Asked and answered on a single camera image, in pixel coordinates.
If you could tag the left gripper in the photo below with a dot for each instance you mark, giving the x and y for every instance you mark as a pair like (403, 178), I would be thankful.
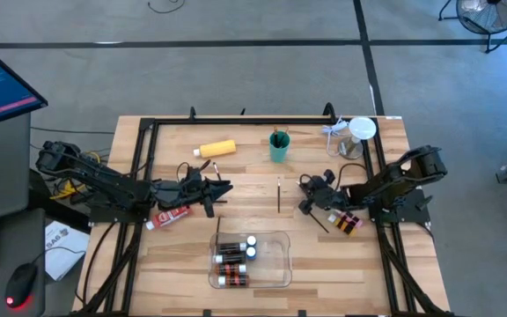
(178, 193)

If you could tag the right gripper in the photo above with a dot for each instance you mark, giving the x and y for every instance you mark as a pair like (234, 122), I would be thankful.
(328, 198)

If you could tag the thin black paintbrush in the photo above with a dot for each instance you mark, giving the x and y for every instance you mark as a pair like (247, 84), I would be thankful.
(280, 142)
(278, 196)
(220, 201)
(216, 171)
(319, 223)

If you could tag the small yellow paint bottle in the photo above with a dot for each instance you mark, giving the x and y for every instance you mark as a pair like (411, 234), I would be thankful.
(343, 226)

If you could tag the bronze paint bottle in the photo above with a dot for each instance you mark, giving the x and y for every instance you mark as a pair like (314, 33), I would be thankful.
(230, 247)

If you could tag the small blue paint bottle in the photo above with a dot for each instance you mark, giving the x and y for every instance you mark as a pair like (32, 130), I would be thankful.
(252, 240)
(251, 252)

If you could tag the clear plastic bin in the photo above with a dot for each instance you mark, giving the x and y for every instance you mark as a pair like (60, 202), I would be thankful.
(275, 264)

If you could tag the dark brown paint bottle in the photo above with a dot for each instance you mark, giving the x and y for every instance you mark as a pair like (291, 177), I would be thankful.
(229, 258)

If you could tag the black paintbrush orange ferrule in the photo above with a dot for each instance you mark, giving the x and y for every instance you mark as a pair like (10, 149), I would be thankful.
(285, 136)

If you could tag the reddish brown paint bottle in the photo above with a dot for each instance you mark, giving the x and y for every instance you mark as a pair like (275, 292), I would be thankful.
(232, 269)

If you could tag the orange paint bottle black label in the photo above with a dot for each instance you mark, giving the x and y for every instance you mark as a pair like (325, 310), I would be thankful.
(233, 280)

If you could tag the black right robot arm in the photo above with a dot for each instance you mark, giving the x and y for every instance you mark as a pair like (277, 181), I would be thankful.
(403, 176)

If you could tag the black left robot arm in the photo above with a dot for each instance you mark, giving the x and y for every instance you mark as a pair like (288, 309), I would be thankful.
(104, 185)

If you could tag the large yellow paint bottle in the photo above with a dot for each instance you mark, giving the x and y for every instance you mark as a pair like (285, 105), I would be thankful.
(216, 149)

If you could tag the large red paint bottle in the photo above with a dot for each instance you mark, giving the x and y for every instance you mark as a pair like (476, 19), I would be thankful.
(170, 216)

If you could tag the black paintbrush silver ferrule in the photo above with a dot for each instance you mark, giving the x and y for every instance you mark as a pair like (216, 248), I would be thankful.
(218, 226)

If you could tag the teal plastic cup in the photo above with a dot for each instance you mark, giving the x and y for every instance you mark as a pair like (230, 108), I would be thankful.
(278, 154)

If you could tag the clear jar white lid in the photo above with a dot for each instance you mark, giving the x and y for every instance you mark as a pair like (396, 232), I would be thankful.
(350, 164)

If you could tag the white mushroom-shaped stand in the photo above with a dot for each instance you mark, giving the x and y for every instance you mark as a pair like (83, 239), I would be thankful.
(362, 127)

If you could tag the white paper booklet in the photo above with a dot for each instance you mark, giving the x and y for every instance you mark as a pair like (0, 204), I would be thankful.
(66, 253)

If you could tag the grey computer desk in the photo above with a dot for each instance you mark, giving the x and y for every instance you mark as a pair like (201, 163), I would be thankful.
(2, 176)

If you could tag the black computer mouse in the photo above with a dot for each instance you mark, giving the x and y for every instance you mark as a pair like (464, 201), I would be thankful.
(20, 284)

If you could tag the black floor fan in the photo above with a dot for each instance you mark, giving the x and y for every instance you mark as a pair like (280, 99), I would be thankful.
(491, 17)

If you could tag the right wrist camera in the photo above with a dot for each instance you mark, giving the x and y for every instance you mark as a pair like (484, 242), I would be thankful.
(329, 176)

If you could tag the black aluminium table frame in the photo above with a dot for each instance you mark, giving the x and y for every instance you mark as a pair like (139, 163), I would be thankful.
(244, 121)

